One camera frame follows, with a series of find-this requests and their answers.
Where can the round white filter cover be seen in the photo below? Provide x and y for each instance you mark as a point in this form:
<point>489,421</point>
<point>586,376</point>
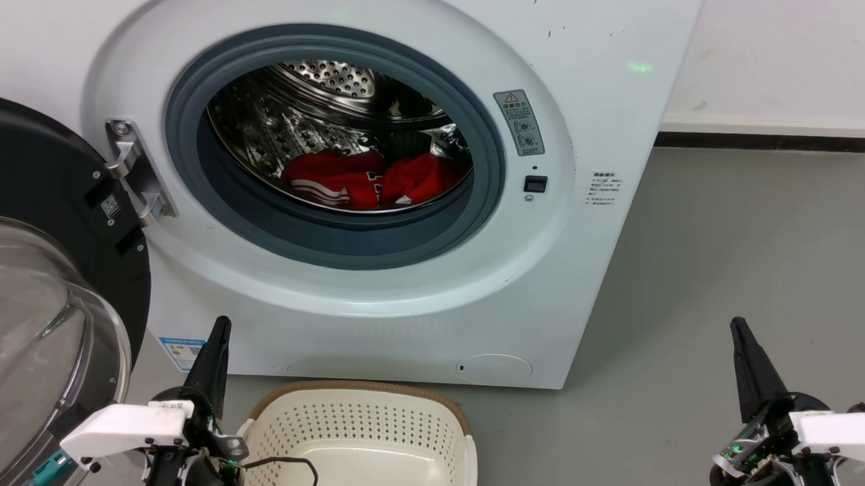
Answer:
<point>494,369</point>

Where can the blue energy label sticker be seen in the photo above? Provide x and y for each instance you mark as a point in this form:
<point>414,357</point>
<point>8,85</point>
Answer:
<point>180,353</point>

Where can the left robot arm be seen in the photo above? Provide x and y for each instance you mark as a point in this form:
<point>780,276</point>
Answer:
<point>208,476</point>

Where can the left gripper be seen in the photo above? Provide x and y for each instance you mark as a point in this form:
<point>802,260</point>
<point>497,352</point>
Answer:
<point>124,426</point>

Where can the black washer door with glass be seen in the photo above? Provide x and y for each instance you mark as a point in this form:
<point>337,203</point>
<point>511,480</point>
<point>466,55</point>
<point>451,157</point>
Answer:
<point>39,172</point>

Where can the grey rubber door gasket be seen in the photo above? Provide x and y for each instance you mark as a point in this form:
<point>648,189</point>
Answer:
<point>332,243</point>

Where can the black door latch socket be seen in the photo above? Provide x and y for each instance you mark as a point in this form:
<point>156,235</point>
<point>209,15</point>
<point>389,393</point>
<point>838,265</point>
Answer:
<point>536,184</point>

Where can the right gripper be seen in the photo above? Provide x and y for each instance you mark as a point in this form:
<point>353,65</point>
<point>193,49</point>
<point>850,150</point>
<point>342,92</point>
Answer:
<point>839,433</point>

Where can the silver metal door hinge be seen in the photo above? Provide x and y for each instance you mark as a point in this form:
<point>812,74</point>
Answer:
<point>136,168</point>

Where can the white and black baseboard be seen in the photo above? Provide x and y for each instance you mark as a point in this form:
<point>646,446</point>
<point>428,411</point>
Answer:
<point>767,136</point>

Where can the cream perforated laundry basket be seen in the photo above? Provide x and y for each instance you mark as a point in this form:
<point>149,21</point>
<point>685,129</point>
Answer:
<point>369,420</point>

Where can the white front-load washing machine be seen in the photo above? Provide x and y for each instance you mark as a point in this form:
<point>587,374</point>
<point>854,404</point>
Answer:
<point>546,276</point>

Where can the red garment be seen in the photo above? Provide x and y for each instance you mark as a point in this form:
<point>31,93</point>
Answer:
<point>334,178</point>

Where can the grey warning sticker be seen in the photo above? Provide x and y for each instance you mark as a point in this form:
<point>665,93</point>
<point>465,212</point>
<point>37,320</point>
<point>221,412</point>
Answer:
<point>519,122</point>

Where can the stainless steel washing machine drum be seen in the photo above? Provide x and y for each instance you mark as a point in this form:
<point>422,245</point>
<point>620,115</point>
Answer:
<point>300,116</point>

